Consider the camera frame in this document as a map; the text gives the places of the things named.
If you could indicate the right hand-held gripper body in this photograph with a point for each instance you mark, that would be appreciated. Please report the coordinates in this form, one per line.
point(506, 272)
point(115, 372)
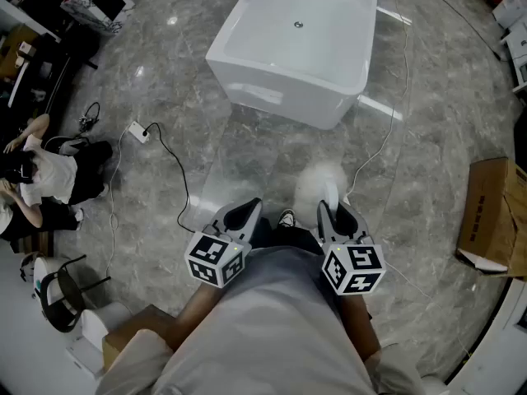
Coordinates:
point(354, 268)

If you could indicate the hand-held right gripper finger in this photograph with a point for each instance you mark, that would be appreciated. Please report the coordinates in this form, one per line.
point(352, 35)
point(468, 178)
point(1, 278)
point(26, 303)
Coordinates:
point(325, 226)
point(359, 224)

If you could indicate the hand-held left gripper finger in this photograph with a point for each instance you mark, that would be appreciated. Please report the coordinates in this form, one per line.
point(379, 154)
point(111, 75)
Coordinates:
point(253, 224)
point(236, 206)

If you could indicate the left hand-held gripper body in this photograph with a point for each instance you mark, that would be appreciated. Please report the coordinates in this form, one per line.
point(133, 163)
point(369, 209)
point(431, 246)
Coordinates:
point(214, 257)

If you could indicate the white cleaning cloth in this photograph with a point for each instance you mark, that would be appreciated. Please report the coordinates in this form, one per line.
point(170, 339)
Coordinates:
point(317, 183)

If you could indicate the white bathtub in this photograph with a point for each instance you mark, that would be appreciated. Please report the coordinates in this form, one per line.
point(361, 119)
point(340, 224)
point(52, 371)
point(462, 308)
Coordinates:
point(296, 56)

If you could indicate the person's left forearm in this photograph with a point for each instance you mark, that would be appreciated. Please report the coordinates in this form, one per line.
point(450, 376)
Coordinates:
point(197, 315)

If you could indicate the person's right forearm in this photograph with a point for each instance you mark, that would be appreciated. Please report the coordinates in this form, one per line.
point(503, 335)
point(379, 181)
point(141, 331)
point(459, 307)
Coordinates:
point(358, 327)

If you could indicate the person's black white shoe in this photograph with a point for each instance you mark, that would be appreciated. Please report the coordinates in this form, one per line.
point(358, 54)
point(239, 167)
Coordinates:
point(287, 218)

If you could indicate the person's black trousers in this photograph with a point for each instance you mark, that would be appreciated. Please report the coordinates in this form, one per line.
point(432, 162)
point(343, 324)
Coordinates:
point(288, 239)

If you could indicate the person's grey shirt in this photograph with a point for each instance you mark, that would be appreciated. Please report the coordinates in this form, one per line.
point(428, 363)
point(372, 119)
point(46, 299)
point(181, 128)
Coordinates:
point(280, 323)

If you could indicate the small brown cardboard box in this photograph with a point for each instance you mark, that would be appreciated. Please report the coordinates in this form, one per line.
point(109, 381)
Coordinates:
point(140, 327)

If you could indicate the white power strip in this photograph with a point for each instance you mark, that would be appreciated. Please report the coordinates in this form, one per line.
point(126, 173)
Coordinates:
point(138, 131)

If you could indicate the large open cardboard box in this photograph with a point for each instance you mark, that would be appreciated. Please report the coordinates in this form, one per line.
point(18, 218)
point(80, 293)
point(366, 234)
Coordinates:
point(490, 216)

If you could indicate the black metal chair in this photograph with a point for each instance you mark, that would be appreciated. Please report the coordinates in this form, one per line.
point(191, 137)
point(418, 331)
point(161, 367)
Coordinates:
point(66, 294)

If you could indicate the white cabinet with dark window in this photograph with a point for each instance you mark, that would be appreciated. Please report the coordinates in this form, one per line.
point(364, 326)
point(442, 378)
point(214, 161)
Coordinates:
point(506, 344)

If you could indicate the grey backpack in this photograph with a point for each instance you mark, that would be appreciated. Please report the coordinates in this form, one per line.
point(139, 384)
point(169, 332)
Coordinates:
point(68, 145)

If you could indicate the black desk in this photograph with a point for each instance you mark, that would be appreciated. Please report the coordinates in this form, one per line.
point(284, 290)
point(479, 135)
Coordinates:
point(45, 68)

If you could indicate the marble patterned cabinet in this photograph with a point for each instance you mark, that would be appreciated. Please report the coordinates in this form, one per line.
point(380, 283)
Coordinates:
point(78, 8)

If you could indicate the white carton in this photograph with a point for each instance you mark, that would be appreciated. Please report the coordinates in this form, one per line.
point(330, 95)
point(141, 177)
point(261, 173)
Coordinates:
point(510, 10)

